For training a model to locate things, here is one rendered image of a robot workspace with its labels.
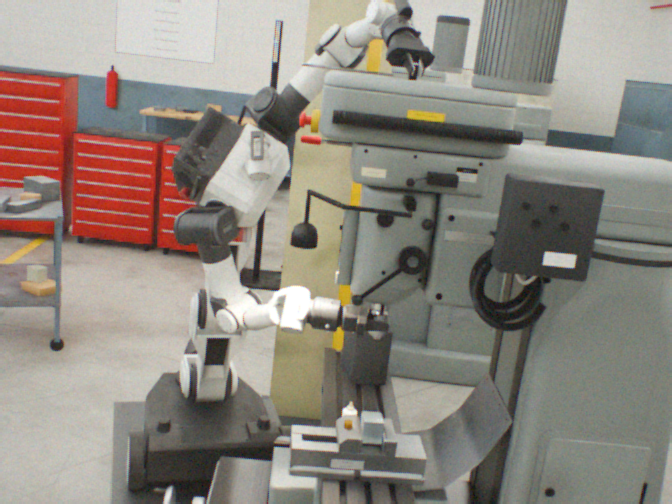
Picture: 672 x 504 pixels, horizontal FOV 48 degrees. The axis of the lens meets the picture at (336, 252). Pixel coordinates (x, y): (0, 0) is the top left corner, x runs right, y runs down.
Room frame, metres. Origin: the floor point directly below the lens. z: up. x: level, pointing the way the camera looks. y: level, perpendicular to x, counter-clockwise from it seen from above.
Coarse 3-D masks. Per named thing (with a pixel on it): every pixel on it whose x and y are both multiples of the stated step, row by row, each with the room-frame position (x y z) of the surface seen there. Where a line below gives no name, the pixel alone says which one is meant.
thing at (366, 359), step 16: (352, 336) 2.31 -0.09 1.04; (368, 336) 2.26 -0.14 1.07; (384, 336) 2.27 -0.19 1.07; (352, 352) 2.28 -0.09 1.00; (368, 352) 2.26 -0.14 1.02; (384, 352) 2.27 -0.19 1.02; (352, 368) 2.26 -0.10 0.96; (368, 368) 2.27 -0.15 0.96; (384, 368) 2.27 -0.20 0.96; (384, 384) 2.27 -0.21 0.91
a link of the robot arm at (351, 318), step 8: (328, 304) 1.93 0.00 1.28; (336, 304) 1.93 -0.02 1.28; (328, 312) 1.91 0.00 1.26; (336, 312) 1.91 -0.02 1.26; (344, 312) 1.92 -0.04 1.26; (352, 312) 1.92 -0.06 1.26; (360, 312) 1.93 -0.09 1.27; (368, 312) 1.98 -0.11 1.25; (328, 320) 1.91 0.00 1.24; (336, 320) 1.91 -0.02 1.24; (344, 320) 1.90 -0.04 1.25; (352, 320) 1.90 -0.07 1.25; (360, 320) 1.89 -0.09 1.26; (328, 328) 1.92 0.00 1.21; (336, 328) 1.93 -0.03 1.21; (344, 328) 1.90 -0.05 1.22; (352, 328) 1.90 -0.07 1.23; (360, 328) 1.88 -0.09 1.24
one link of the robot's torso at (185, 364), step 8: (184, 360) 2.66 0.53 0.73; (192, 360) 2.69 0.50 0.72; (184, 368) 2.61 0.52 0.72; (232, 368) 2.63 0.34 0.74; (184, 376) 2.56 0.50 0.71; (232, 376) 2.59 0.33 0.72; (184, 384) 2.54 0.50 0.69; (232, 384) 2.58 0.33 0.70; (184, 392) 2.55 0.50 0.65; (232, 392) 2.58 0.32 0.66
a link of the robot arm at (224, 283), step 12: (204, 264) 2.08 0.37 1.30; (216, 264) 2.07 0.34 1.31; (228, 264) 2.09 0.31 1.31; (216, 276) 2.07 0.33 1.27; (228, 276) 2.08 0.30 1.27; (216, 288) 2.08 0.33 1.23; (228, 288) 2.09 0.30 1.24; (240, 288) 2.12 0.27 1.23; (216, 300) 2.09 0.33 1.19; (228, 300) 2.09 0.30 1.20; (216, 312) 2.11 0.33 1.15; (228, 312) 2.07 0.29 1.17; (228, 324) 2.07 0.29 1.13
